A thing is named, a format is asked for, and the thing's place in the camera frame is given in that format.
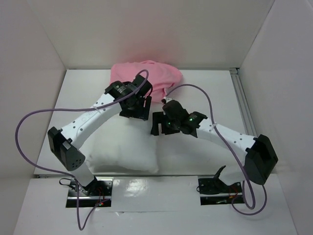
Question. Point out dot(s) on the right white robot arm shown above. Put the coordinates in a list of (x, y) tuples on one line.
[(255, 156)]

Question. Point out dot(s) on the aluminium frame rail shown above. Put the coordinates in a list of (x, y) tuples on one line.
[(242, 101)]

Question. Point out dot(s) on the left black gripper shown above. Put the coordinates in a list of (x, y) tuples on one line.
[(143, 113)]

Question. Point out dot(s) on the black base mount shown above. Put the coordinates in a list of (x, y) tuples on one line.
[(101, 193), (215, 192)]

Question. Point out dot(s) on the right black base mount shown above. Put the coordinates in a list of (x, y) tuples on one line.
[(215, 192)]

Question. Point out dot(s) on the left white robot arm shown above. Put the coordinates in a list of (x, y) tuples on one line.
[(65, 143)]

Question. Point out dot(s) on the white pillow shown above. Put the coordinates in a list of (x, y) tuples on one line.
[(123, 144)]

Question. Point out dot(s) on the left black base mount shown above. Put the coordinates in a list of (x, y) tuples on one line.
[(101, 193)]

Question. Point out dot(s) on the pink pillowcase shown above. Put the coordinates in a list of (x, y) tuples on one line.
[(161, 76)]

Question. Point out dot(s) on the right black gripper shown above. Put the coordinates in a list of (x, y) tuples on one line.
[(159, 123)]

